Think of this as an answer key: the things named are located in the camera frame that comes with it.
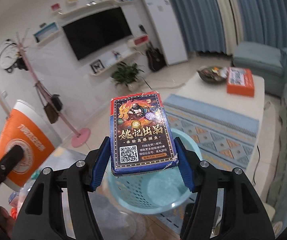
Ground dark snack bowl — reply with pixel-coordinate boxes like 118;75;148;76
197;66;228;83

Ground round wall clock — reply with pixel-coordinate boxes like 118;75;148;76
0;38;28;74

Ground black wall television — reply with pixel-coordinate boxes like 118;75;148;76
63;7;132;60

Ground green potted plant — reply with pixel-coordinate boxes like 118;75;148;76
111;61;144;92

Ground pink coat rack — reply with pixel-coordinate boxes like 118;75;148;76
16;32;91;148

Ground playing card box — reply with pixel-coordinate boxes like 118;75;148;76
110;91;179;177

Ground red white wall box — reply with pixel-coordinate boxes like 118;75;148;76
127;34;149;48

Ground light blue laundry basket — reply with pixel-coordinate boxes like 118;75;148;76
106;128;203;215

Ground black acoustic guitar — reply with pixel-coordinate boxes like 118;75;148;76
138;24;167;72

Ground white wall shelf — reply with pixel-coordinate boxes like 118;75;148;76
88;49;141;76

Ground blue patterned rug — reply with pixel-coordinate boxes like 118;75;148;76
155;94;260;228

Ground orange box on table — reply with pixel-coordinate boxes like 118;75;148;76
226;67;255;98

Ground white coffee table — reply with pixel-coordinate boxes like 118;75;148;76
175;73;266;131

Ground blue curtains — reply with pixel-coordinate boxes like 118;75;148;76
171;0;287;55

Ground framed butterfly picture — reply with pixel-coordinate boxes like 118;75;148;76
90;59;105;75

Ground black hanging bag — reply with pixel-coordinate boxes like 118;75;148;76
51;94;63;112

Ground orange white paper cup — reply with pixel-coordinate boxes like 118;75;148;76
0;100;62;192

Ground brown hanging bag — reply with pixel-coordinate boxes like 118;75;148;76
44;103;59;124

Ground teal sofa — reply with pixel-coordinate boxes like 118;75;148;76
232;41;287;230

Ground white standing air conditioner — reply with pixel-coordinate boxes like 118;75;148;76
143;0;188;66

